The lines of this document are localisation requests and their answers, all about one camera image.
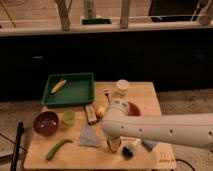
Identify grey towel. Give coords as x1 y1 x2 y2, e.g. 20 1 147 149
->
79 124 100 148

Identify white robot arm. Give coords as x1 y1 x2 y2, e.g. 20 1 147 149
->
101 98 213 151

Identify green plastic tray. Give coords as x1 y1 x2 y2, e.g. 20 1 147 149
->
42 73 95 108

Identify blue sponge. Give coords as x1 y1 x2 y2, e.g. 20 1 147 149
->
142 140 157 151

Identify brown wooden block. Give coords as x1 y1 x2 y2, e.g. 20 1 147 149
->
85 104 97 125

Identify terracotta bowl with grapes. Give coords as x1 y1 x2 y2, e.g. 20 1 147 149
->
129 103 141 116

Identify small green cup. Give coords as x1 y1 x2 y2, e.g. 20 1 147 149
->
62 110 75 126

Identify white plastic cup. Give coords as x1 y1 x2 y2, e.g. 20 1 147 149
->
116 79 130 96

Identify green cucumber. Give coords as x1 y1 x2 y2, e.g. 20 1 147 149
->
45 139 73 161

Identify dark red bowl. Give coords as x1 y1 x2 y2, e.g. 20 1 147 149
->
33 111 59 136

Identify yellow corn cob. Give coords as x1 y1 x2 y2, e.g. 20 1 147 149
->
51 80 67 94

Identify black pole stand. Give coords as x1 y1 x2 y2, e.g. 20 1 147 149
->
10 122 24 171

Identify black floor cable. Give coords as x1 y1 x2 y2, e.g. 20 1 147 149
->
175 158 198 171

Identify green base white post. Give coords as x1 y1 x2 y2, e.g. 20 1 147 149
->
82 0 111 25

